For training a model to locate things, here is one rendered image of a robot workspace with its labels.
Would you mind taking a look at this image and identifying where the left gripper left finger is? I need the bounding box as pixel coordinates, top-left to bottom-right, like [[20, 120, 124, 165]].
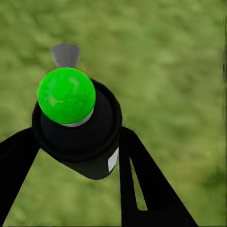
[[0, 128, 40, 227]]

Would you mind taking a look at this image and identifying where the pesticide atomizer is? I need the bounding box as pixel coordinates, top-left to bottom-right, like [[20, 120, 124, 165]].
[[32, 43, 122, 180]]

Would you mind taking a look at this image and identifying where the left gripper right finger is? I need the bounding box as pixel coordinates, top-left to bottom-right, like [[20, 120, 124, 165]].
[[119, 126, 198, 227]]

